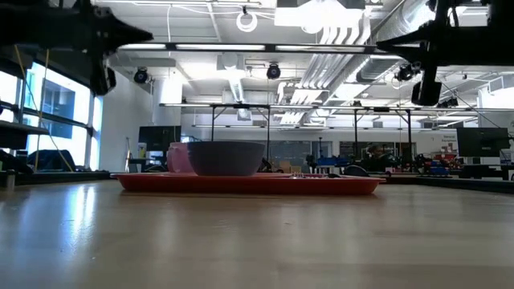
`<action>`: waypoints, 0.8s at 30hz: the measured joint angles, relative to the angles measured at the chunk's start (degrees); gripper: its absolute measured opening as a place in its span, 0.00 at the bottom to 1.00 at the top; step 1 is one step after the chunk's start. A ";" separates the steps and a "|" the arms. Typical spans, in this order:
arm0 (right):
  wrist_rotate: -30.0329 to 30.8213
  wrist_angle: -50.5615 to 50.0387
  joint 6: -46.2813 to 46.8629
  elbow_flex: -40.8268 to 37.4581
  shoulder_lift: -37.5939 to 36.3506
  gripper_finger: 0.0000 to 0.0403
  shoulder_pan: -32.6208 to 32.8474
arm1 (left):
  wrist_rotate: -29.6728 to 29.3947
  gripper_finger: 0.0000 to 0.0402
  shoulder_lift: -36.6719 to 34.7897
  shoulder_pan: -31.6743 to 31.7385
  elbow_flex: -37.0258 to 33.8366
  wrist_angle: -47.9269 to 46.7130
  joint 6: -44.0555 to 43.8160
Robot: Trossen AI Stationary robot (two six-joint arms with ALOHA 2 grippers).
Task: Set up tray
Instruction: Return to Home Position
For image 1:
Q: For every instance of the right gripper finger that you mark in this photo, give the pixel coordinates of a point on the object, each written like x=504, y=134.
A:
x=409, y=42

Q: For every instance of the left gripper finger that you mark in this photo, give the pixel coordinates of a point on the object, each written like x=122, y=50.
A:
x=120, y=35

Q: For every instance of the pink plastic cup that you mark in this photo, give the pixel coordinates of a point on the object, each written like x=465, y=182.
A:
x=176, y=158

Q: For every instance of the purple bowl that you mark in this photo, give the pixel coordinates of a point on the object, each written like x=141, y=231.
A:
x=225, y=158

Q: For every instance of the background black robot arm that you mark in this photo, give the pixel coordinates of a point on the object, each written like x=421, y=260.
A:
x=268, y=165

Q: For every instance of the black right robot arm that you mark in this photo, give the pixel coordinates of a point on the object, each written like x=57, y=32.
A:
x=504, y=40

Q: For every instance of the red plastic tray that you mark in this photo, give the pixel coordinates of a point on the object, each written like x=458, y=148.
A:
x=241, y=185

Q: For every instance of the large window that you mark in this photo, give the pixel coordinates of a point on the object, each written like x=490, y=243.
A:
x=60, y=104

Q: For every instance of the bright ceiling light panel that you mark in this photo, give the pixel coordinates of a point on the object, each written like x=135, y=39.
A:
x=317, y=16

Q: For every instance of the black computer monitor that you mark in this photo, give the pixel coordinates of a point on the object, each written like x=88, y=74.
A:
x=482, y=142

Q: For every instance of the long ceiling light strip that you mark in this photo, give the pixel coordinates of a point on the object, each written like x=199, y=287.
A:
x=221, y=47

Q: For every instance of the black background monitor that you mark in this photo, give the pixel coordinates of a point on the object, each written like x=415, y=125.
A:
x=160, y=138

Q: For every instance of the person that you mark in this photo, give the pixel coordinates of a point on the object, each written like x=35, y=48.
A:
x=375, y=154

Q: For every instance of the black desk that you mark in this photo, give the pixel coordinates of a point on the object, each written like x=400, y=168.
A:
x=16, y=136

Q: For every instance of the black bag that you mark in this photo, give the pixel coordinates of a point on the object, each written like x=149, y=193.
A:
x=50, y=160

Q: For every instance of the blue storage bins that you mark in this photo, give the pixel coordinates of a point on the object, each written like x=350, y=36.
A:
x=331, y=161

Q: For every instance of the black ceiling camera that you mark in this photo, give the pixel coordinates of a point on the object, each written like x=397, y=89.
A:
x=273, y=71
x=405, y=73
x=140, y=75

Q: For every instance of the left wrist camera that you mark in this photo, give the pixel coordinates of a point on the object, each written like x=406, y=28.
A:
x=103, y=82

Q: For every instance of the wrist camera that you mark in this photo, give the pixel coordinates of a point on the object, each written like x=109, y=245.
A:
x=426, y=93
x=103, y=82

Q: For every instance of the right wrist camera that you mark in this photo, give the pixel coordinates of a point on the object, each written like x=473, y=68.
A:
x=426, y=93

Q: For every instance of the black metal frame rig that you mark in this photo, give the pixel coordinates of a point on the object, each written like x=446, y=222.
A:
x=241, y=106
x=409, y=132

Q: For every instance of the white wall sign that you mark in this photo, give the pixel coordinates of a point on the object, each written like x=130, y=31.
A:
x=449, y=138

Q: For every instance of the black table frame rails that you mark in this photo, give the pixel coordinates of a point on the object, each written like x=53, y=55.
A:
x=462, y=184
x=60, y=177

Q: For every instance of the grey cylindrical post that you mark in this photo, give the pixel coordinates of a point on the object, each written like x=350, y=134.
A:
x=10, y=179

